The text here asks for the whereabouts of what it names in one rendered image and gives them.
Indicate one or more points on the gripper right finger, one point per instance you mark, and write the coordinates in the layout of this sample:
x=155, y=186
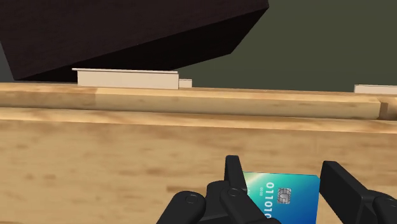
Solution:
x=347, y=189

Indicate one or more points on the light wooden desk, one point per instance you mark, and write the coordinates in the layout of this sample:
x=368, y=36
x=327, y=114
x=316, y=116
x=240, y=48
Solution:
x=124, y=155

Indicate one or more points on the dark brown robot stand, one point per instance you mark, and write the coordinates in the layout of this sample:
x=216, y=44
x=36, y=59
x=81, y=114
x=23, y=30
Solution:
x=124, y=31

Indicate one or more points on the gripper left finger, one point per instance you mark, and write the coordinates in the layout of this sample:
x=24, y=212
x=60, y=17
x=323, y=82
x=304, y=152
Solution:
x=231, y=201

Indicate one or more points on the blue-green chip card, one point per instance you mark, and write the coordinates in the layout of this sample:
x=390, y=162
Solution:
x=299, y=209

